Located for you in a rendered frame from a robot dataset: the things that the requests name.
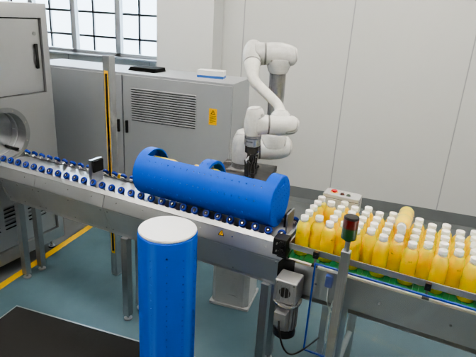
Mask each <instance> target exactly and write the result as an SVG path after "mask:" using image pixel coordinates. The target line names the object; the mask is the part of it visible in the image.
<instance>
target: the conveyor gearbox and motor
mask: <svg viewBox="0 0 476 357"><path fill-rule="evenodd" d="M303 281H304V275H302V274H300V273H296V272H293V271H289V270H286V269H283V270H282V271H281V272H280V273H279V274H278V276H277V277H276V279H275V285H274V293H273V301H274V302H275V307H274V315H273V334H274V335H275V336H277V337H278V338H279V339H280V344H281V346H282V348H283V350H284V351H285V352H286V353H287V354H288V355H291V356H292V355H295V354H297V353H299V352H301V351H303V350H305V348H303V349H301V350H299V351H297V352H295V353H288V352H287V351H286V350H285V348H284V346H283V342H282V339H291V338H293V337H294V335H295V327H296V324H297V318H298V308H299V306H300V305H301V304H302V298H301V296H302V287H303Z"/></svg>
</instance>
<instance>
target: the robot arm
mask: <svg viewBox="0 0 476 357"><path fill-rule="evenodd" d="M297 60H298V51H297V48H296V47H294V46H292V45H290V44H287V43H284V42H259V41H258V40H250V41H248V42H247V43H246V45H245V47H244V51H243V61H244V68H245V70H246V76H247V79H248V81H249V83H250V84H251V86H252V87H253V88H254V89H255V90H256V91H257V92H258V93H259V94H260V95H261V96H263V97H264V98H265V99H266V100H267V101H268V111H267V115H264V110H263V108H262V107H260V106H251V107H249V108H248V109H247V110H246V115H245V118H244V128H242V129H239V130H238V131H237V132H236V133H235V135H234V137H233V140H232V151H231V153H232V160H231V161H225V165H228V166H229V167H227V168H226V171H232V172H236V173H241V174H244V175H245V176H246V177H248V178H252V179H254V174H256V173H255V172H256V168H258V167H259V164H257V159H268V160H272V159H282V158H285V157H287V156H288V155H290V153H291V151H292V142H291V139H290V138H289V137H287V136H286V135H293V134H295V133H296V132H297V131H298V128H299V123H300V121H299V120H298V119H297V118H296V117H295V116H292V115H291V114H289V112H288V111H287V110H286V109H285V107H284V105H283V103H284V95H285V77H286V74H287V73H288V70H289V69H290V66H293V65H294V64H295V63H296V62H297ZM261 65H267V68H268V72H269V86H268V87H267V86H266V85H265V84H264V83H263V82H262V81H261V80H260V78H259V69H260V66H261Z"/></svg>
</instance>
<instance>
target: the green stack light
mask: <svg viewBox="0 0 476 357"><path fill-rule="evenodd" d="M357 233H358V230H354V231H351V230H347V229H344V228H343V226H342V231H341V238H342V239H343V240H345V241H348V242H353V241H356V237H357Z"/></svg>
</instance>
